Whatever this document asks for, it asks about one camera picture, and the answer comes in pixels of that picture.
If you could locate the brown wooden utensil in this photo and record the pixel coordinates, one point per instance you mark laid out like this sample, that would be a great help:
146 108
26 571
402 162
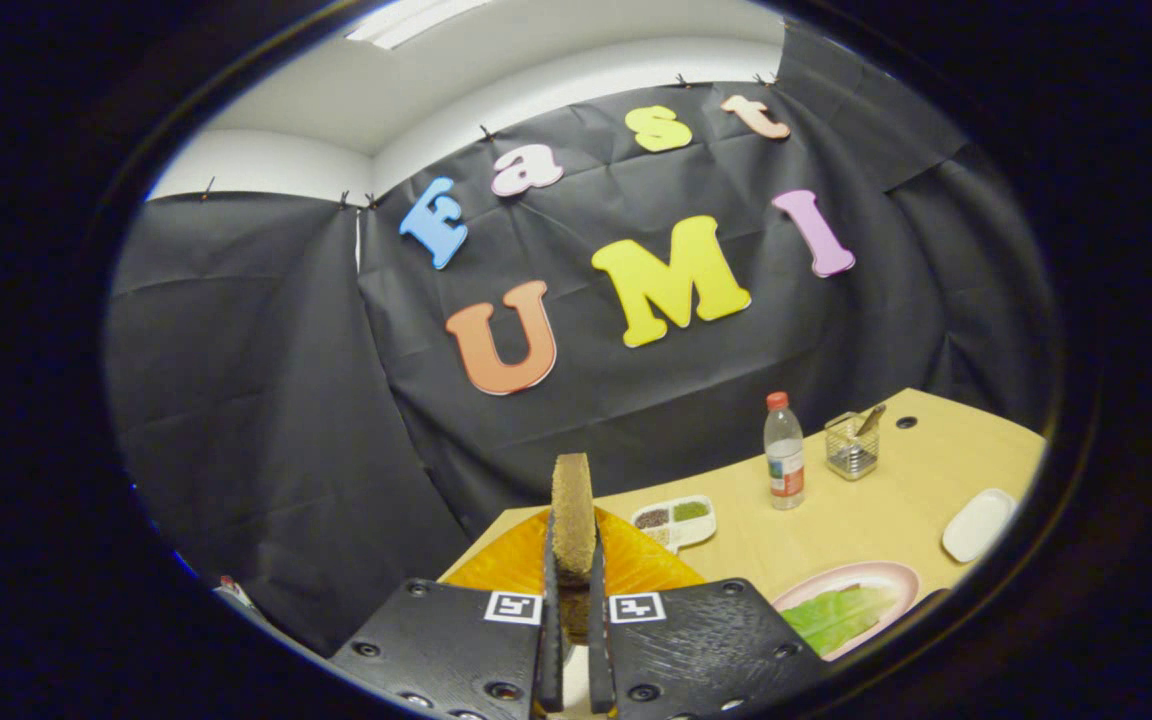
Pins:
873 419

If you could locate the ceiling light panel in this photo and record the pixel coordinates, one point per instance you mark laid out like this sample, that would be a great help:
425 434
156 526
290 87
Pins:
406 20

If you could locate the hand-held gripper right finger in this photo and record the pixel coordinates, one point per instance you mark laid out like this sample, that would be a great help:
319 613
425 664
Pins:
706 650

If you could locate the pink round plate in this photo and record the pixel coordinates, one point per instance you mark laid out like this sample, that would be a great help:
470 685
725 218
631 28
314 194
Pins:
886 578

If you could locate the white square plate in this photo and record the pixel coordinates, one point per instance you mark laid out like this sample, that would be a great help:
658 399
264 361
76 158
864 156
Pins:
979 525

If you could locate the white divided seasoning tray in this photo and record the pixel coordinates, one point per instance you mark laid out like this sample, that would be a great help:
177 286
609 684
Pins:
674 520

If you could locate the brown toast slice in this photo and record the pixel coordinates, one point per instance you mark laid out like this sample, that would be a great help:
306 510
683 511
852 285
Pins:
573 510

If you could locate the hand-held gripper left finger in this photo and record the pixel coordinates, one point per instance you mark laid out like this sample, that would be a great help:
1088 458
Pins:
446 650

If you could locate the clear bottle with red cap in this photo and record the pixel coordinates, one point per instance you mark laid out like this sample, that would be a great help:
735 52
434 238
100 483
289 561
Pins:
784 460

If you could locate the green lettuce leaf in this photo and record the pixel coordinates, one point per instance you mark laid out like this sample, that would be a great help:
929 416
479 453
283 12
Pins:
836 618

